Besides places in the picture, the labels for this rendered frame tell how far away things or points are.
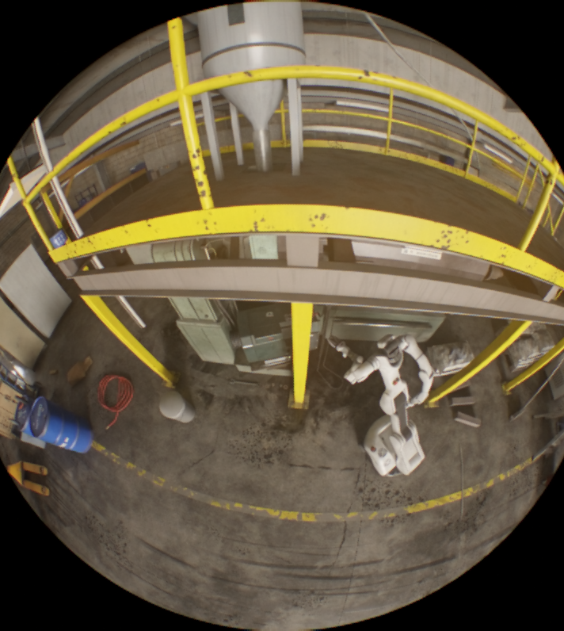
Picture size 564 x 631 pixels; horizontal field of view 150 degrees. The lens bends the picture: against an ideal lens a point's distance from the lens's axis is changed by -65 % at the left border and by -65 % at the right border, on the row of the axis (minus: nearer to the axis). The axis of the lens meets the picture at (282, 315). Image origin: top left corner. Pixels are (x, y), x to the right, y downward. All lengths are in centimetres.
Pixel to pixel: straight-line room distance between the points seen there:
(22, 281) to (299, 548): 664
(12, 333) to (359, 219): 626
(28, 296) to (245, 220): 575
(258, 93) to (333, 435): 302
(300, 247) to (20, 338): 609
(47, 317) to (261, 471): 572
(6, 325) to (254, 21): 614
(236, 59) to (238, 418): 309
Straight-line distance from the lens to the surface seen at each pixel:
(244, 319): 205
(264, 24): 163
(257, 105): 166
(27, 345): 629
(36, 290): 618
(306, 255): 82
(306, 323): 111
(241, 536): 266
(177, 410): 242
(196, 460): 267
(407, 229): 80
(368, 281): 98
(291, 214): 73
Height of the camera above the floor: 243
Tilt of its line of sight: 51 degrees down
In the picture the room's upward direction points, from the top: 5 degrees counter-clockwise
